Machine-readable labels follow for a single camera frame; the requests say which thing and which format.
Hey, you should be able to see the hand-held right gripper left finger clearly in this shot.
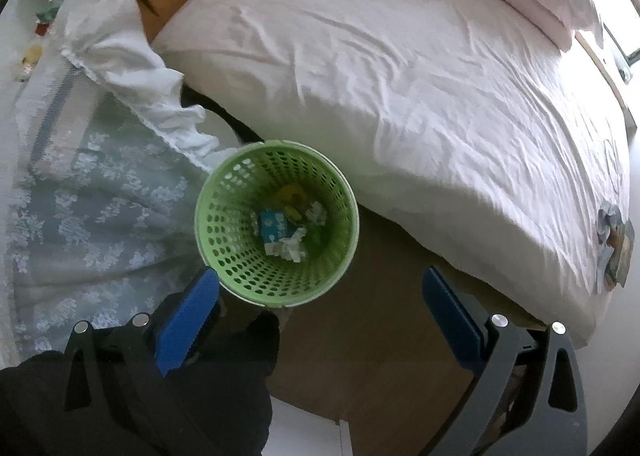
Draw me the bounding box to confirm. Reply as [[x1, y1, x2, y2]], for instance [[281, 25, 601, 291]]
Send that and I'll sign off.
[[62, 267, 223, 456]]

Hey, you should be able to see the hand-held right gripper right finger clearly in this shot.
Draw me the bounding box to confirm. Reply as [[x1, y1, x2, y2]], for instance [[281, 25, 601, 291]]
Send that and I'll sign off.
[[421, 266, 589, 456]]

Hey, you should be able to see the green plastic wastebasket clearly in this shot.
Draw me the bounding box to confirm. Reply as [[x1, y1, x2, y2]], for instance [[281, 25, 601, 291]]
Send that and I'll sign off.
[[194, 138, 360, 308]]

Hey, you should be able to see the white paper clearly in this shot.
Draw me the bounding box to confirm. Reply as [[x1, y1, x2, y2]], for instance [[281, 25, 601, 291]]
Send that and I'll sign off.
[[264, 228, 309, 263]]

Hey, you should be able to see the blue white milk carton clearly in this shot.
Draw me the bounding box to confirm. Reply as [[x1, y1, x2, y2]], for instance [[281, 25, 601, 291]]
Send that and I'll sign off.
[[258, 208, 296, 243]]

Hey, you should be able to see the yellow foam fruit net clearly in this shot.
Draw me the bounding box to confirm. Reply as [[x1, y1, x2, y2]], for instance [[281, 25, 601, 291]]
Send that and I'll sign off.
[[276, 185, 312, 213]]

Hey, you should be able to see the person's black clothing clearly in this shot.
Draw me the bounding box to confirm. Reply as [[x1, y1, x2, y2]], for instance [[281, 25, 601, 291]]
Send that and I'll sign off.
[[0, 308, 282, 456]]

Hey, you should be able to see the bed with white sheet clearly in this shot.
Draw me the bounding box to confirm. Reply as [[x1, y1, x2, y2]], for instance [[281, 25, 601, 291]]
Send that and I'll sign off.
[[151, 0, 634, 350]]

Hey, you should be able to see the crumpled yellow brown wrapper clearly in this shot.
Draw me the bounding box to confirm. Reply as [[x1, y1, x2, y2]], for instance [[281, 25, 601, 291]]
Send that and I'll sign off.
[[12, 42, 44, 82]]

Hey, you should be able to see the crumpled teal wrapper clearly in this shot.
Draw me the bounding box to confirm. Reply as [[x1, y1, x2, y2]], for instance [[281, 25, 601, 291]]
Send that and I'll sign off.
[[34, 0, 69, 22]]

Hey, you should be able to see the window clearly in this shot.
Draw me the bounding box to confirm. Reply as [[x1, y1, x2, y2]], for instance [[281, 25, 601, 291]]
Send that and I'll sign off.
[[574, 0, 640, 82]]

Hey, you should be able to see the wooden bed side rail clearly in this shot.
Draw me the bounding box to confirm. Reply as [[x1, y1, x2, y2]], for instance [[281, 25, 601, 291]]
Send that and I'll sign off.
[[574, 30, 639, 129]]

